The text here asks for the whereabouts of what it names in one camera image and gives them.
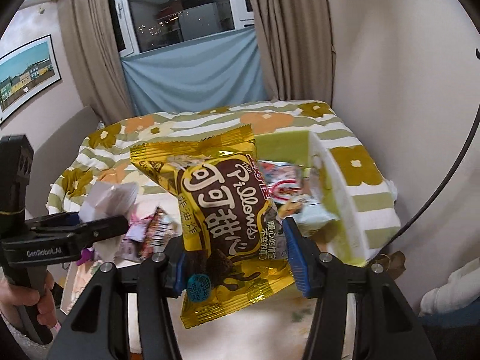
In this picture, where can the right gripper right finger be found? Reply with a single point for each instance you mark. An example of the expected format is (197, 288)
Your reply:
(385, 325)

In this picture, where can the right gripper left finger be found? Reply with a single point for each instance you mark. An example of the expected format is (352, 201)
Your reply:
(97, 325)

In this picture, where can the pink snack bag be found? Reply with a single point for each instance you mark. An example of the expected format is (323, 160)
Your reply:
(107, 200)

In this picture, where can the pink white small packet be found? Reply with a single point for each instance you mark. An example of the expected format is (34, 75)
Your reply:
(132, 243)

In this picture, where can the red Tatire chips bag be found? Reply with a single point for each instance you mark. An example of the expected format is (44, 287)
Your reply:
(159, 231)

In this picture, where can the yellow Pillows snack bag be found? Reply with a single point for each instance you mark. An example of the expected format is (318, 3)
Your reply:
(234, 245)

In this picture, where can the purple snack bag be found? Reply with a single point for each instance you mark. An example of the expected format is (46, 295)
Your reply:
(87, 254)

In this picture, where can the left hand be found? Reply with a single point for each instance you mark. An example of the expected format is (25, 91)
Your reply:
(13, 296)

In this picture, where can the white fluffy sleeve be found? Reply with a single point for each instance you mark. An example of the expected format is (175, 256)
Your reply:
(33, 350)

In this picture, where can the grey sofa backrest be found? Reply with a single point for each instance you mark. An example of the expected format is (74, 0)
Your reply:
(56, 155)

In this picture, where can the green cardboard box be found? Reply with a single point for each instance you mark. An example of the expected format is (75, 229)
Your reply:
(341, 238)

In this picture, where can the floral white tablecloth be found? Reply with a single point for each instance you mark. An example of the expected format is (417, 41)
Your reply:
(276, 328)

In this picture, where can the floral striped blanket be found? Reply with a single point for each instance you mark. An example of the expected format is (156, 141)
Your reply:
(104, 155)

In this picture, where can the silver potato chips bag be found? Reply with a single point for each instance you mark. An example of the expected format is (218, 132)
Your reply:
(309, 214)

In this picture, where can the framed landscape picture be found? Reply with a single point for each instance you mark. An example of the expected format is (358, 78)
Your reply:
(25, 72)

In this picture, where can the red white snack bag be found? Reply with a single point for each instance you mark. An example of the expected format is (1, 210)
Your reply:
(284, 180)

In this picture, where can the beige curtain left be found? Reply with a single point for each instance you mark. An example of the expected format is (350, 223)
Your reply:
(90, 46)

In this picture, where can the beige curtain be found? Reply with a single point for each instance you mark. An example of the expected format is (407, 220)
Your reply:
(296, 48)
(90, 46)

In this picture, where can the blue cloth curtain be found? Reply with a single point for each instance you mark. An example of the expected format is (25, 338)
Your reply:
(215, 71)

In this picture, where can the window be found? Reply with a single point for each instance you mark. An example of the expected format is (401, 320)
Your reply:
(144, 25)

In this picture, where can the beige curtain right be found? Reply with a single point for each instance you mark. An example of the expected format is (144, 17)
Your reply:
(296, 48)

